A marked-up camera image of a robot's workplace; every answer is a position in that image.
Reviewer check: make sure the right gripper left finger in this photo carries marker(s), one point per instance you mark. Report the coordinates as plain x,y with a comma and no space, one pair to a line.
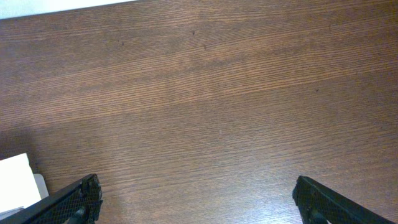
79,202

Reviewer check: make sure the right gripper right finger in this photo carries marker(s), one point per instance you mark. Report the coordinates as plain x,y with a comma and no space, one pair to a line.
320,204

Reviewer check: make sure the white plastic cutlery tray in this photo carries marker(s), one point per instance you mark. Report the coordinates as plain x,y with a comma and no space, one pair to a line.
20,187

